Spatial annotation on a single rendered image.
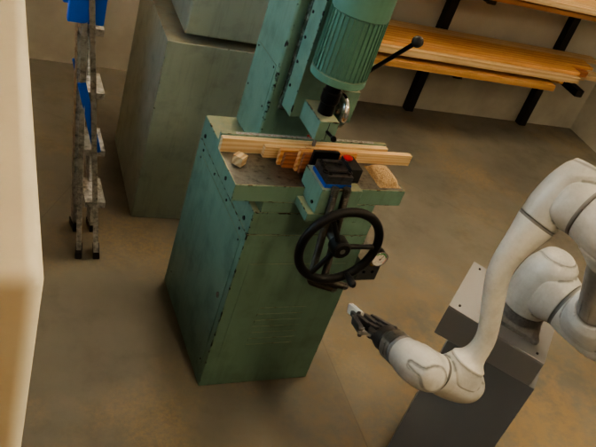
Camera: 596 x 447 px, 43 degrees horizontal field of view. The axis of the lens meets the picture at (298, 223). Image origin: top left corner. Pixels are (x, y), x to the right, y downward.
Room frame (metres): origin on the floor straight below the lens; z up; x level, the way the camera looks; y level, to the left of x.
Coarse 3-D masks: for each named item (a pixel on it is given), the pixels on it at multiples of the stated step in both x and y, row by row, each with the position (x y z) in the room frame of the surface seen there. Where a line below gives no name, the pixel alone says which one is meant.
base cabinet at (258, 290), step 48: (192, 192) 2.34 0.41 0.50; (192, 240) 2.24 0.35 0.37; (240, 240) 1.94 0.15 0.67; (288, 240) 2.00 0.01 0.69; (192, 288) 2.14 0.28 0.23; (240, 288) 1.94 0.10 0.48; (288, 288) 2.03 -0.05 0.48; (192, 336) 2.04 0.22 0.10; (240, 336) 1.97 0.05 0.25; (288, 336) 2.07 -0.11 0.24
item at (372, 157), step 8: (264, 144) 2.09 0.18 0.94; (264, 152) 2.08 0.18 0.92; (272, 152) 2.09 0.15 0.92; (360, 152) 2.27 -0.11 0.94; (368, 152) 2.29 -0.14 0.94; (376, 152) 2.31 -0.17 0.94; (384, 152) 2.33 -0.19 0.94; (360, 160) 2.26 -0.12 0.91; (368, 160) 2.28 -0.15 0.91; (376, 160) 2.30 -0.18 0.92; (384, 160) 2.31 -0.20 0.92; (392, 160) 2.33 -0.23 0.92; (400, 160) 2.35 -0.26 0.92; (408, 160) 2.37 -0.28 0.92
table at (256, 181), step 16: (224, 160) 1.98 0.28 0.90; (256, 160) 2.05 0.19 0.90; (272, 160) 2.08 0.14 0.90; (224, 176) 1.93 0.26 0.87; (240, 176) 1.92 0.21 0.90; (256, 176) 1.95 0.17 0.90; (272, 176) 1.98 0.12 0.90; (288, 176) 2.02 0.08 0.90; (368, 176) 2.20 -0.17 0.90; (240, 192) 1.88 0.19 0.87; (256, 192) 1.91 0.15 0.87; (272, 192) 1.94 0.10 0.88; (288, 192) 1.97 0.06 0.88; (368, 192) 2.12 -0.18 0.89; (384, 192) 2.15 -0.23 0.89; (400, 192) 2.18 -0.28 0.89; (304, 208) 1.92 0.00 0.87
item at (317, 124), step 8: (304, 104) 2.22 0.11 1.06; (312, 104) 2.21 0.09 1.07; (304, 112) 2.21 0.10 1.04; (312, 112) 2.17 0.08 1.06; (304, 120) 2.19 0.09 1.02; (312, 120) 2.15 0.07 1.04; (320, 120) 2.12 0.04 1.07; (328, 120) 2.14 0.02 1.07; (336, 120) 2.16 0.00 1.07; (312, 128) 2.14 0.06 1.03; (320, 128) 2.12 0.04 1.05; (328, 128) 2.13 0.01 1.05; (336, 128) 2.15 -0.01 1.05; (312, 136) 2.12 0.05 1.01; (320, 136) 2.12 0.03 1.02; (328, 136) 2.14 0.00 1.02
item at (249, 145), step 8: (224, 136) 2.03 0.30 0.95; (232, 136) 2.05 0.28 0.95; (240, 136) 2.07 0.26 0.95; (224, 144) 2.02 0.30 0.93; (232, 144) 2.04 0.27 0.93; (240, 144) 2.05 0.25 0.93; (248, 144) 2.06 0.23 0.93; (256, 144) 2.08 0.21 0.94; (272, 144) 2.11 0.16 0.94; (280, 144) 2.12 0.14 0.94; (288, 144) 2.14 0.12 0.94; (296, 144) 2.15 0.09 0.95; (304, 144) 2.17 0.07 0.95; (320, 144) 2.20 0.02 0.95; (328, 144) 2.22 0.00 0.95; (336, 144) 2.24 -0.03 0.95; (344, 144) 2.26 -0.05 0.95; (352, 144) 2.28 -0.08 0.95; (232, 152) 2.04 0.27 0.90; (248, 152) 2.07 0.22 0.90; (256, 152) 2.08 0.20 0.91
